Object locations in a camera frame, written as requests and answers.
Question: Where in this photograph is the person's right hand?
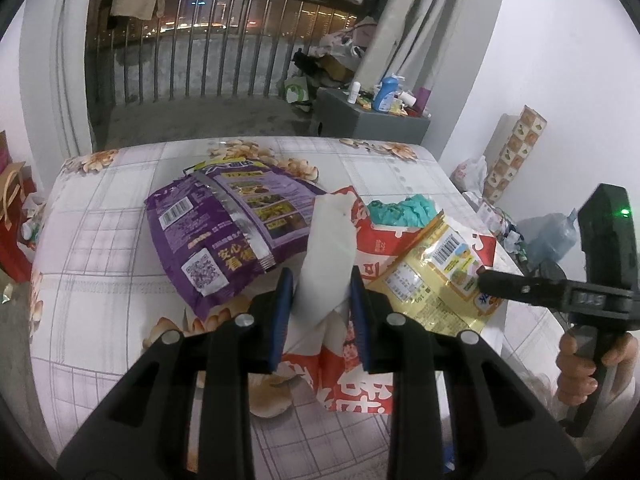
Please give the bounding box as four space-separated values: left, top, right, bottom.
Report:
556 331 640 407

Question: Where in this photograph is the tall printed carton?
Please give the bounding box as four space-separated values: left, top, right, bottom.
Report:
482 105 548 206

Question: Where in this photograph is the blue detergent bottle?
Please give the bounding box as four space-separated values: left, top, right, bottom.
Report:
372 74 405 113

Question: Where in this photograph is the green white shopping bag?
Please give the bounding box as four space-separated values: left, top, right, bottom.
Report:
283 72 315 107

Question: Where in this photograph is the yellow snack packet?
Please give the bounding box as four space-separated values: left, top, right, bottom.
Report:
365 210 506 337

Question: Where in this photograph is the purple snack bag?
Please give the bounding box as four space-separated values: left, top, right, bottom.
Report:
144 160 331 321

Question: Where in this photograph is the black bag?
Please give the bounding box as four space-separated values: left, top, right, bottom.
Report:
291 49 326 81

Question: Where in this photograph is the person's right forearm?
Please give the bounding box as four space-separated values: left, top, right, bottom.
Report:
587 355 640 461

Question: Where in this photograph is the grey curtain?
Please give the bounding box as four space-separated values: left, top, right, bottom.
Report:
357 0 463 91

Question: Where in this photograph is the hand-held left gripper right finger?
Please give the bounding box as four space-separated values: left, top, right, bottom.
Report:
349 264 586 480

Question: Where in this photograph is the teal plastic bag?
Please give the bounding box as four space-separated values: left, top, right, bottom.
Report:
367 195 441 228

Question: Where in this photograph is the red gift bag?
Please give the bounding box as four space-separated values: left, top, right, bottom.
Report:
0 160 36 285

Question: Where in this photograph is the pink white plastic bag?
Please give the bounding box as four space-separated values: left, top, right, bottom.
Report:
307 22 378 61

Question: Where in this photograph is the floral tablecloth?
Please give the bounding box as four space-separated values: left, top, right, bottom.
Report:
27 136 566 480

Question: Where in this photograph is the grey cabinet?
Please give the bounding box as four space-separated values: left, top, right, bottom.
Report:
314 87 432 147

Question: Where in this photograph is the blue water jug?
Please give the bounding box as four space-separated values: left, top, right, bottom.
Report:
525 210 583 271

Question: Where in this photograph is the red white plastic bag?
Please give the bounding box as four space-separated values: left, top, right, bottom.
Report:
277 185 498 416

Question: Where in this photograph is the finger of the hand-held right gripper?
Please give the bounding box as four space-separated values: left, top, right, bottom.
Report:
476 267 568 306

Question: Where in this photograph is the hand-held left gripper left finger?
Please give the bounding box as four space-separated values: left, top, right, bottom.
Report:
55 266 296 480

